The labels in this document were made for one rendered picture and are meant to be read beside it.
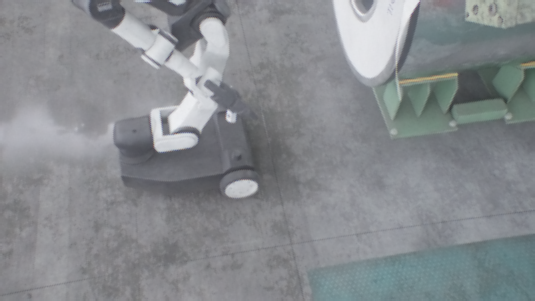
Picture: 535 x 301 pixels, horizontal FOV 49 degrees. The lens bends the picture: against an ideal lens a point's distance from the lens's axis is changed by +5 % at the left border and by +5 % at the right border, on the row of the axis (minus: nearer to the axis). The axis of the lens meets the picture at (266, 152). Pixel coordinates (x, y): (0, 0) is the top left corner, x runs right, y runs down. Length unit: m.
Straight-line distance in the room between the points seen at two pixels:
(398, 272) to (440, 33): 1.08
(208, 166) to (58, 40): 1.37
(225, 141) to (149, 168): 0.39
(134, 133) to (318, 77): 1.20
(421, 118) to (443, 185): 0.42
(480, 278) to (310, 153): 0.99
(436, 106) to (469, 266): 0.93
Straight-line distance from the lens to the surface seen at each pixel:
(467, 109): 3.29
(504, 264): 2.93
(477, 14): 1.56
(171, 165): 2.78
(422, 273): 2.79
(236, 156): 2.69
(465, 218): 2.99
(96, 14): 2.01
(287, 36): 3.58
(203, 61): 2.38
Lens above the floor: 2.47
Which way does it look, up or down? 55 degrees down
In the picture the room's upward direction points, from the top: 2 degrees clockwise
